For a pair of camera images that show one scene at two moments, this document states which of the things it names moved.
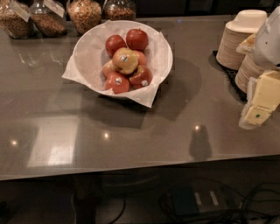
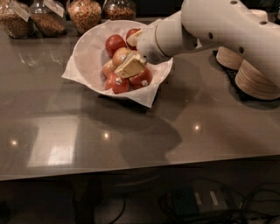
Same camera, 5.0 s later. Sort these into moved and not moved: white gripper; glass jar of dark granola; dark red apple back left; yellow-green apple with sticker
Moved: white gripper
Not moved: yellow-green apple with sticker; glass jar of dark granola; dark red apple back left
